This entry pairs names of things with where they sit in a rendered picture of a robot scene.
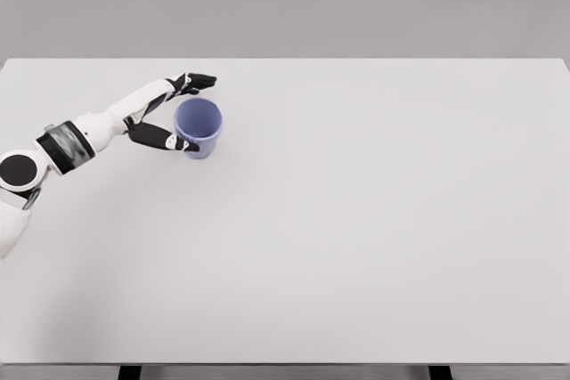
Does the blue plastic cup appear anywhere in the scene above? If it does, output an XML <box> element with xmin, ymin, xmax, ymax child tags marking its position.
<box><xmin>174</xmin><ymin>97</ymin><xmax>224</xmax><ymax>160</ymax></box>

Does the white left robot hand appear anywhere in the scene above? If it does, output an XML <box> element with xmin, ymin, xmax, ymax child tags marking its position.
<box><xmin>105</xmin><ymin>72</ymin><xmax>218</xmax><ymax>153</ymax></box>

